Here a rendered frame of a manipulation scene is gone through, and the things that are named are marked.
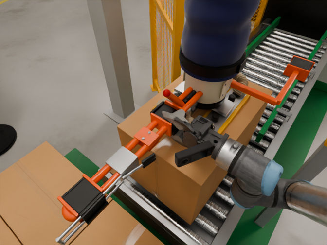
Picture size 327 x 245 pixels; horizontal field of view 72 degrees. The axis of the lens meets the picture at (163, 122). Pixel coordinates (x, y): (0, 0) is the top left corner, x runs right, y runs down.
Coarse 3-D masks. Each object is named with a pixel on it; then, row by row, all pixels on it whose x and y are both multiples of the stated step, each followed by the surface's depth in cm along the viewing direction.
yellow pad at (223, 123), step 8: (232, 88) 101; (232, 96) 94; (240, 96) 98; (248, 96) 98; (240, 104) 95; (208, 112) 92; (216, 112) 91; (232, 112) 92; (216, 120) 87; (224, 120) 88; (216, 128) 86; (224, 128) 87
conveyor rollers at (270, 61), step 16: (272, 32) 233; (256, 48) 209; (272, 48) 209; (288, 48) 209; (304, 48) 209; (320, 48) 210; (256, 64) 197; (272, 64) 197; (256, 80) 178; (272, 80) 178; (272, 96) 166; (256, 128) 146; (272, 128) 148; (256, 144) 141; (144, 192) 118; (224, 192) 117; (160, 208) 112; (208, 208) 113; (176, 224) 107; (208, 224) 107
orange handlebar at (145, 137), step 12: (240, 84) 85; (288, 84) 85; (180, 96) 80; (264, 96) 81; (144, 132) 69; (156, 132) 70; (132, 144) 67; (144, 144) 67; (108, 168) 62; (96, 180) 60; (108, 180) 59; (72, 216) 53
